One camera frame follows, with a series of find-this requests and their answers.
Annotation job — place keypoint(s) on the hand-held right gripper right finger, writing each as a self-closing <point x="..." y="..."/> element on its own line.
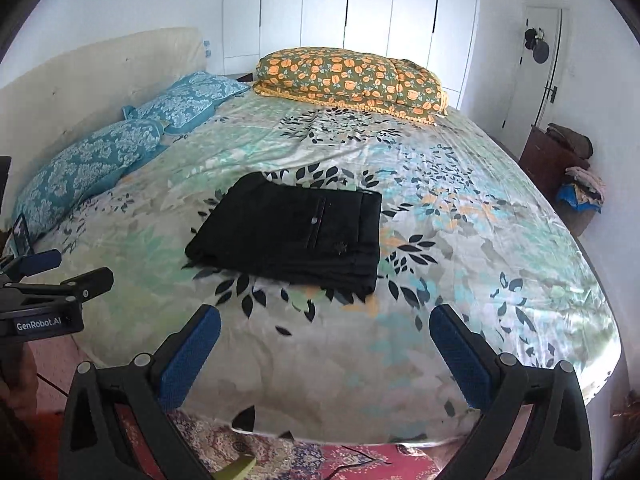
<point x="457" y="355"/>

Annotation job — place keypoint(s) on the black pants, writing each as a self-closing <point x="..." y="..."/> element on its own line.
<point x="290" y="230"/>

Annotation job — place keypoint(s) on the leaf print bed sheet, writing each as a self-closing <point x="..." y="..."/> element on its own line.
<point x="450" y="260"/>

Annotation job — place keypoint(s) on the cream headboard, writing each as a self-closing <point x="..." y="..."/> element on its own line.
<point x="75" y="85"/>

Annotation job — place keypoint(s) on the orange floral quilt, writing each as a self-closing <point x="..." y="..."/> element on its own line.
<point x="350" y="77"/>

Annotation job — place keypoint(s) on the teal patterned pillow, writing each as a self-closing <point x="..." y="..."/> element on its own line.
<point x="85" y="170"/>
<point x="190" y="100"/>

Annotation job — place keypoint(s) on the brown cabinet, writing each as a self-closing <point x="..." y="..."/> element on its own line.
<point x="542" y="160"/>

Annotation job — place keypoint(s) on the white door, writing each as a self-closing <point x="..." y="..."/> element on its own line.
<point x="525" y="90"/>

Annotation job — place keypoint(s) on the person's left forearm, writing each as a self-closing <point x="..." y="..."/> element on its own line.
<point x="22" y="390"/>

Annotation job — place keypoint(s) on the white wardrobe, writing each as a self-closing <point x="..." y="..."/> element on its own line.
<point x="375" y="5"/>

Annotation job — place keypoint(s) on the pile of clothes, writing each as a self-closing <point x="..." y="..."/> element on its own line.
<point x="585" y="185"/>

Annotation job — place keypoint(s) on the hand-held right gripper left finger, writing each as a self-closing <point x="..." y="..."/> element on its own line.
<point x="195" y="355"/>

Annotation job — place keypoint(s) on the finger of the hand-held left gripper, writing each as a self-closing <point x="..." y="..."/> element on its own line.
<point x="92" y="282"/>
<point x="42" y="260"/>

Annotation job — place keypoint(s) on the black hanging door items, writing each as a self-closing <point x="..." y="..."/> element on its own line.
<point x="541" y="52"/>

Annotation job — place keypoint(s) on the black smartphone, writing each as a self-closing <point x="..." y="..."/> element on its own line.
<point x="21" y="232"/>

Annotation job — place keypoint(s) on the red patterned rug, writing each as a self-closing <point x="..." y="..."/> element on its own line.
<point x="300" y="460"/>

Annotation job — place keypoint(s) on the yellow green object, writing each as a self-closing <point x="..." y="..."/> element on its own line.
<point x="235" y="470"/>

